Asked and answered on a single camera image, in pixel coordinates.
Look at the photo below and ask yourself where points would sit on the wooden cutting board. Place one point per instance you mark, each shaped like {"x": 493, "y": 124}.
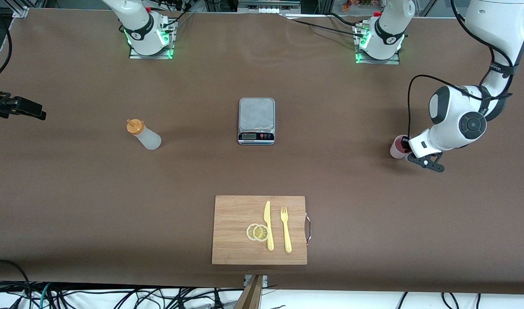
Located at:
{"x": 231, "y": 223}

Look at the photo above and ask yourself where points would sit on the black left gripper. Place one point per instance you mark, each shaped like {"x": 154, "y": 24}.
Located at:
{"x": 405, "y": 145}

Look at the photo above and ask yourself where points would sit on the lemon slice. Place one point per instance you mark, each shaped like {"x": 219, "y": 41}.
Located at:
{"x": 260, "y": 233}
{"x": 249, "y": 232}

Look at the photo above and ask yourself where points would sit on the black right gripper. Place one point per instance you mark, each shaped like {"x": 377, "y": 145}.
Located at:
{"x": 0, "y": 105}

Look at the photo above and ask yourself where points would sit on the yellow plastic fork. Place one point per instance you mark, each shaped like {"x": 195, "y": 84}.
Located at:
{"x": 287, "y": 240}

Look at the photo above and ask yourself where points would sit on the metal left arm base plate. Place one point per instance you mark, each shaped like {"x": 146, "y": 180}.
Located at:
{"x": 392, "y": 61}

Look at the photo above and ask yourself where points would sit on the pink plastic cup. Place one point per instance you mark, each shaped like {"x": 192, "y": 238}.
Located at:
{"x": 395, "y": 151}

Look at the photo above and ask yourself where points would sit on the yellow plastic knife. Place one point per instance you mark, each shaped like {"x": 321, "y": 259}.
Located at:
{"x": 267, "y": 214}

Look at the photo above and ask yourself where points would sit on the silver digital kitchen scale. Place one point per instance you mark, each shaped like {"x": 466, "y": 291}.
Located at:
{"x": 256, "y": 113}

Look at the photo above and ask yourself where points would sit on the aluminium frame profile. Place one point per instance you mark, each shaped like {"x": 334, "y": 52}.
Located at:
{"x": 20, "y": 10}

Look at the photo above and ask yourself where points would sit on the white squeeze bottle orange cap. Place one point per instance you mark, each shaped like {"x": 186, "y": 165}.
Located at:
{"x": 150, "y": 139}

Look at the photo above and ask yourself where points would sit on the white power strip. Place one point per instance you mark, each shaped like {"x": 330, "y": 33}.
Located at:
{"x": 272, "y": 10}

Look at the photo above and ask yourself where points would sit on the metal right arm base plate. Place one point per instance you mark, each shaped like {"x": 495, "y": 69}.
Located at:
{"x": 135, "y": 55}

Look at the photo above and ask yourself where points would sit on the wooden post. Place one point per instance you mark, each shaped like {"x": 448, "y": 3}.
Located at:
{"x": 252, "y": 296}

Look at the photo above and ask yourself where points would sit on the small metal bracket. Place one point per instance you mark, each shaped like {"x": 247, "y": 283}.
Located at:
{"x": 265, "y": 280}

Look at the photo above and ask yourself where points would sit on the brown table cover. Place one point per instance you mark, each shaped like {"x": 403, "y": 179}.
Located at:
{"x": 373, "y": 193}

